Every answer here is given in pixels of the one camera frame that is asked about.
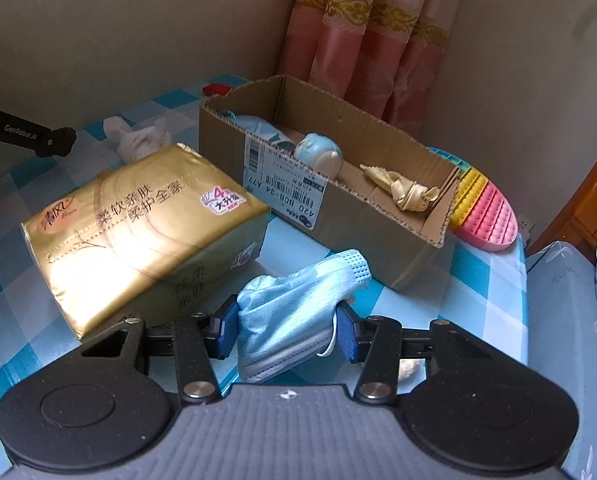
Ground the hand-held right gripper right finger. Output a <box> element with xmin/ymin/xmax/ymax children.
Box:
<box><xmin>339</xmin><ymin>301</ymin><xmax>487</xmax><ymax>406</ymax></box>

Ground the blue face mask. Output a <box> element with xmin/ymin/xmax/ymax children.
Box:
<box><xmin>236</xmin><ymin>247</ymin><xmax>374</xmax><ymax>385</ymax></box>

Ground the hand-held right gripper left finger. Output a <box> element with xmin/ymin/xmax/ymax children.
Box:
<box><xmin>78</xmin><ymin>297</ymin><xmax>242</xmax><ymax>406</ymax></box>

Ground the white crumpled tissue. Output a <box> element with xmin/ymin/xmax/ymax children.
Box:
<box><xmin>102</xmin><ymin>115</ymin><xmax>173</xmax><ymax>163</ymax></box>

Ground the wooden bed headboard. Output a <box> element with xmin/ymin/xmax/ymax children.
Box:
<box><xmin>526</xmin><ymin>92</ymin><xmax>597</xmax><ymax>266</ymax></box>

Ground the blue floral bed sheet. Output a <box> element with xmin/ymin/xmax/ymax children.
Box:
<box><xmin>523</xmin><ymin>240</ymin><xmax>597</xmax><ymax>480</ymax></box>

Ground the rainbow silicone bubble toy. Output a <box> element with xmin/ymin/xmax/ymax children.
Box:
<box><xmin>426</xmin><ymin>146</ymin><xmax>520</xmax><ymax>253</ymax></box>

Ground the brown cardboard box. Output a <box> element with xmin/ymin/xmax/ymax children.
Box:
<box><xmin>198</xmin><ymin>74</ymin><xmax>462</xmax><ymax>291</ymax></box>

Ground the pink curtain with gold band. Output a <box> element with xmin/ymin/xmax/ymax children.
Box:
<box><xmin>278</xmin><ymin>0</ymin><xmax>472</xmax><ymax>136</ymax></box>

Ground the beige cloth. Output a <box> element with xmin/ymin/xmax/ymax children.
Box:
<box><xmin>359</xmin><ymin>162</ymin><xmax>442</xmax><ymax>212</ymax></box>

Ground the gold tissue pack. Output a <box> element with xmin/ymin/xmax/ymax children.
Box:
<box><xmin>21</xmin><ymin>142</ymin><xmax>272</xmax><ymax>341</ymax></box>

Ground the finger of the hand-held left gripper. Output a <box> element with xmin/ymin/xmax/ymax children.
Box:
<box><xmin>31</xmin><ymin>127</ymin><xmax>78</xmax><ymax>159</ymax></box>

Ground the blue white checkered tablecloth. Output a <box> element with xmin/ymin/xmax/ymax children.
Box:
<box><xmin>0</xmin><ymin>77</ymin><xmax>529</xmax><ymax>411</ymax></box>

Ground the light blue bird plush toy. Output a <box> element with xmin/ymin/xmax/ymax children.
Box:
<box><xmin>293</xmin><ymin>132</ymin><xmax>344</xmax><ymax>178</ymax></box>

